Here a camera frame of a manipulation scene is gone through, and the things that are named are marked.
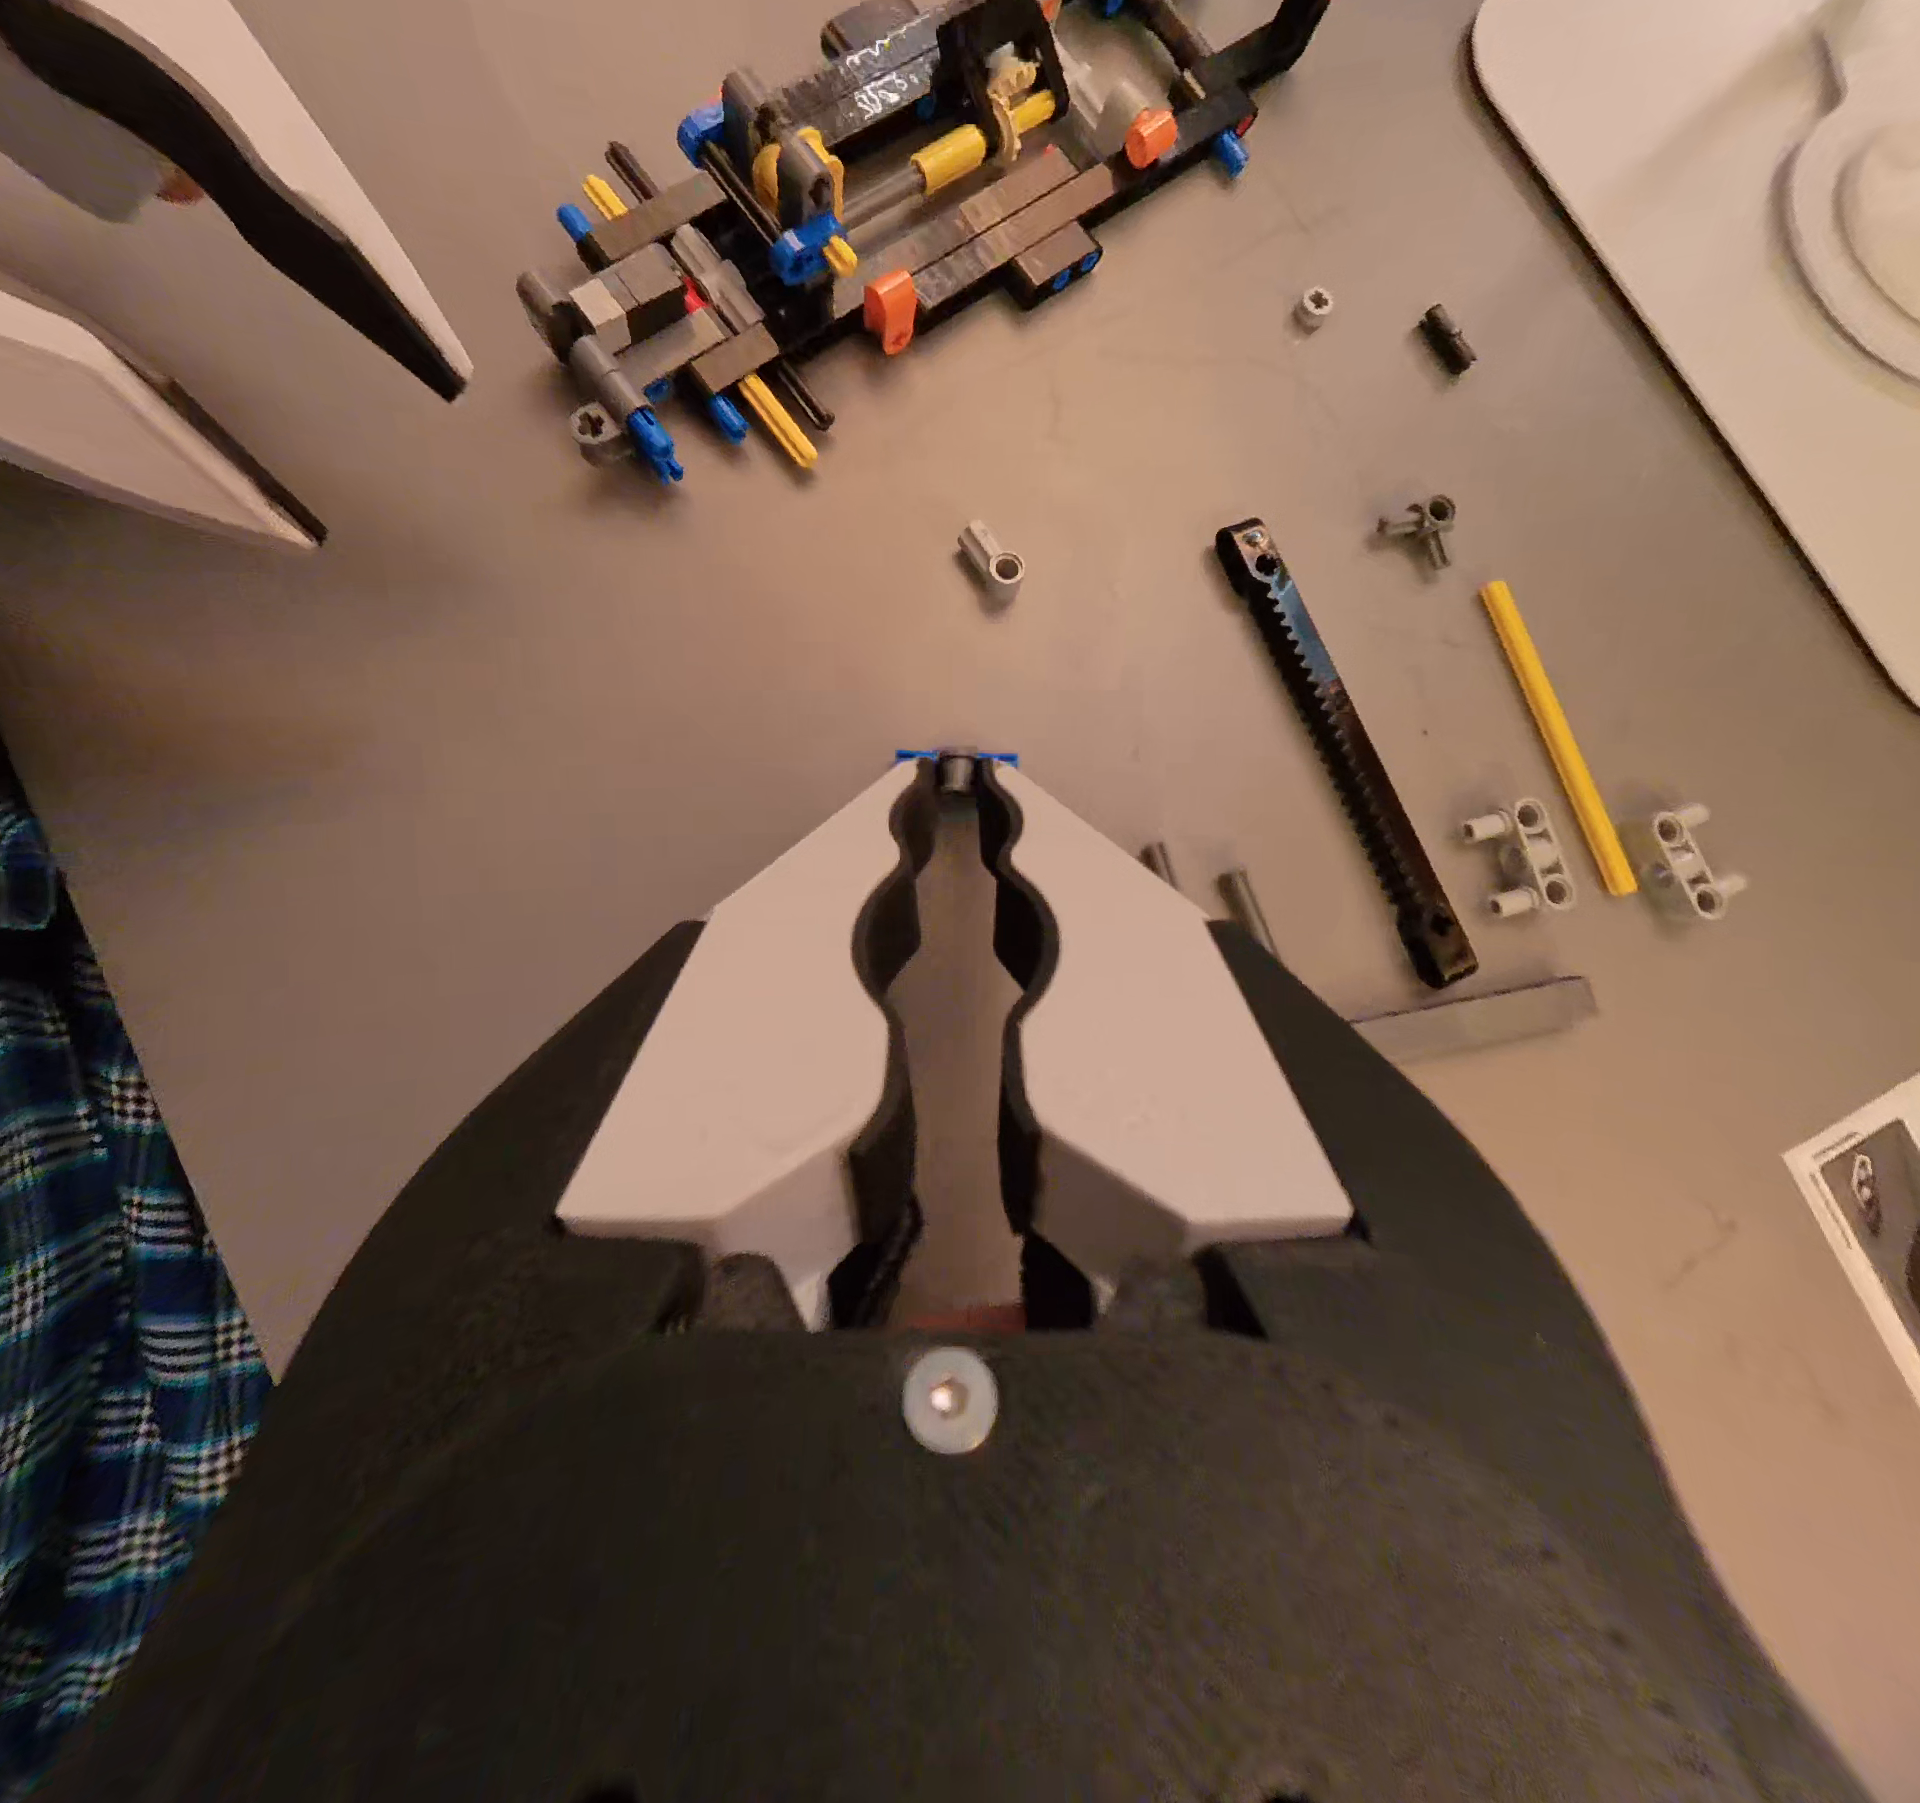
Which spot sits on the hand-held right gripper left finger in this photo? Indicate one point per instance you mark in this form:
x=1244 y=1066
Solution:
x=721 y=1084

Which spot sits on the lego sticker sheet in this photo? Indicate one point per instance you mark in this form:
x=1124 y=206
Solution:
x=1861 y=1217

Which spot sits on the dark grey lego beam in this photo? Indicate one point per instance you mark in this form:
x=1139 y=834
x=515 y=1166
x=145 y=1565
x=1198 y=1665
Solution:
x=1479 y=1018

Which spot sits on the dark grey lego cross connector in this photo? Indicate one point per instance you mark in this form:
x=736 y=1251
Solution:
x=1424 y=528

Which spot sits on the yellow lego axle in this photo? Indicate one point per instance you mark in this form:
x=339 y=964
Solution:
x=1557 y=738

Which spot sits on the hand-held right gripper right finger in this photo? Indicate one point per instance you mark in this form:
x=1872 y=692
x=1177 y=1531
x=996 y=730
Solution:
x=1184 y=1084

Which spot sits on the small black lego pin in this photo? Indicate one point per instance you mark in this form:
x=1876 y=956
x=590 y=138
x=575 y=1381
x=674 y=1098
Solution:
x=1449 y=338

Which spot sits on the lego car chassis assembly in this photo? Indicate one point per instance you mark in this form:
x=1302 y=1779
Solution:
x=990 y=220

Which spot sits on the person in blue plaid shirt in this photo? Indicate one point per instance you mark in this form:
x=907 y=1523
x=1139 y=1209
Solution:
x=105 y=1307

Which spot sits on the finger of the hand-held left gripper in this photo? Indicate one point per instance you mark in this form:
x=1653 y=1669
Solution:
x=105 y=408
x=225 y=78

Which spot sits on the dark grey axle pin pair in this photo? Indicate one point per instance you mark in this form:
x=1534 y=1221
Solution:
x=1244 y=910
x=1159 y=868

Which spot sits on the white rounded base board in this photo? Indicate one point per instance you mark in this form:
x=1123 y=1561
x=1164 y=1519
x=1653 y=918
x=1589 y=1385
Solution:
x=1635 y=182

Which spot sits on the light grey lego bush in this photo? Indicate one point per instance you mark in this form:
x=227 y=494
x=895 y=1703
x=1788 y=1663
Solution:
x=1317 y=310

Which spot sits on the light grey lego connector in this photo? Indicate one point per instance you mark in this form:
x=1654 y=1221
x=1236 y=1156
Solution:
x=992 y=562

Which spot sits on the light grey double pin connector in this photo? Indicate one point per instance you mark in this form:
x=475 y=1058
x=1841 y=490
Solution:
x=1531 y=850
x=1682 y=862

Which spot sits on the black lego gear rack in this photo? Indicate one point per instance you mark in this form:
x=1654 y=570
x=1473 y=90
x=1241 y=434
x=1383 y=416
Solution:
x=1334 y=738

